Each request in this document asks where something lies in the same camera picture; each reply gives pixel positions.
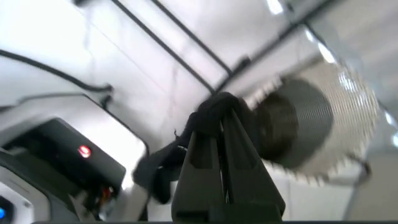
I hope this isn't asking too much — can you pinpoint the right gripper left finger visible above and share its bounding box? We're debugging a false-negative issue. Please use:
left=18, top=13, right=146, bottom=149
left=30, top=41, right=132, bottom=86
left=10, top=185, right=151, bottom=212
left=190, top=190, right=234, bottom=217
left=171, top=130, right=225, bottom=222

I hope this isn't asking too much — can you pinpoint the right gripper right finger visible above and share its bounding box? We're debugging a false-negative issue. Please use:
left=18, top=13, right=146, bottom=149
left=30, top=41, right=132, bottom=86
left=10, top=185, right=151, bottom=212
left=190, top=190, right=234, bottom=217
left=222, top=107, right=286, bottom=222

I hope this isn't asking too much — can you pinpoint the black garment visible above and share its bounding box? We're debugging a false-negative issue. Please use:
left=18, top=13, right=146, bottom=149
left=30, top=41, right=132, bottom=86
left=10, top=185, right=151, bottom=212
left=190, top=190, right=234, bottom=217
left=132, top=91, right=265, bottom=205

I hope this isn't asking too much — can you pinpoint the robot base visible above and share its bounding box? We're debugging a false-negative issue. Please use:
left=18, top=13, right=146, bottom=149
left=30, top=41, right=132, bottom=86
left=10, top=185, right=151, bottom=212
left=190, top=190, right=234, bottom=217
left=0, top=93, right=150, bottom=224

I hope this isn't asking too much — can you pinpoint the white laundry basket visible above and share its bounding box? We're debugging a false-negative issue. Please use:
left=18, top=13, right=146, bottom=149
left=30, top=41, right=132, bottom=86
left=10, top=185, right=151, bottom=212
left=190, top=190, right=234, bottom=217
left=245, top=60, right=380, bottom=187

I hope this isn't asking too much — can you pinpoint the black clothes rack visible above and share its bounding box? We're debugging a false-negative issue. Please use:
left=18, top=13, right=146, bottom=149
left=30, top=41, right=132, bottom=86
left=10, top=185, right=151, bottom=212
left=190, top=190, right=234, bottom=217
left=73, top=0, right=330, bottom=96

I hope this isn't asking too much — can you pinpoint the white curtain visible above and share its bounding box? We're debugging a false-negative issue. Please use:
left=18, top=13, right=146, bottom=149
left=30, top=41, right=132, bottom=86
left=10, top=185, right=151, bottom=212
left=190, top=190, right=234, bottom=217
left=306, top=0, right=398, bottom=147

